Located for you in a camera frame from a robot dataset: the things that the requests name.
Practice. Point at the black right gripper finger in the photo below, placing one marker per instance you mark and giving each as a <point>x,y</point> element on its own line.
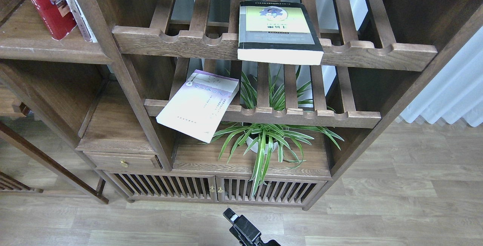
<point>243,230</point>

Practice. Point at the white curtain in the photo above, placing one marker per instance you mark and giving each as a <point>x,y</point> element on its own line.
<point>456,91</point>

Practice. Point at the yellow and black book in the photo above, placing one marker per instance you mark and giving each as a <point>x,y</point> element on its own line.
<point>277,32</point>

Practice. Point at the dark wooden bookshelf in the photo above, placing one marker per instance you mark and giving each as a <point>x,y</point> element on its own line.
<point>102,98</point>

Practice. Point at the thin white upright book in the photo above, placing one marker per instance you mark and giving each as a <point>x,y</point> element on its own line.
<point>81,21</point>

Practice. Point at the red book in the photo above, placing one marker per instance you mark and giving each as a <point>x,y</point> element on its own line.
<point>57,16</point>

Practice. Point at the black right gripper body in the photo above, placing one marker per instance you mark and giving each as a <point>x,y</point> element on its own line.
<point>268,243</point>

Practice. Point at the green spider plant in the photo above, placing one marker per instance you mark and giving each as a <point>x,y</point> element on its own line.
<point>269,137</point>

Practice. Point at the white and purple book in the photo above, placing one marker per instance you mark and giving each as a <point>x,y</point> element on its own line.
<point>199,105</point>

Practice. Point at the brass drawer knob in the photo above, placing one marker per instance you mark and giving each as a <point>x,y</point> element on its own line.
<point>124,164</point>

